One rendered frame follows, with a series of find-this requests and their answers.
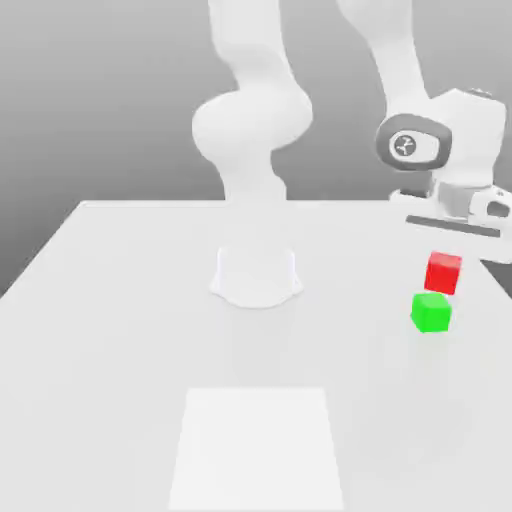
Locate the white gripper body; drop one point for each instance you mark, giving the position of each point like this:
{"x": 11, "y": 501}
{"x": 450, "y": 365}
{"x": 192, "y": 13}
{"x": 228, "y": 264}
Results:
{"x": 452, "y": 226}

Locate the small red cube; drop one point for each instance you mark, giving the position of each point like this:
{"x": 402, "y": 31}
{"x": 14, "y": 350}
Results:
{"x": 442, "y": 272}

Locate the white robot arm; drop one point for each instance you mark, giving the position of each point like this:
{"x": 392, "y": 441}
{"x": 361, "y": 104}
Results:
{"x": 252, "y": 120}

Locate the small green cube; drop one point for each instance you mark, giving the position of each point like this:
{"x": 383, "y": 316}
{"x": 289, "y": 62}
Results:
{"x": 430, "y": 312}

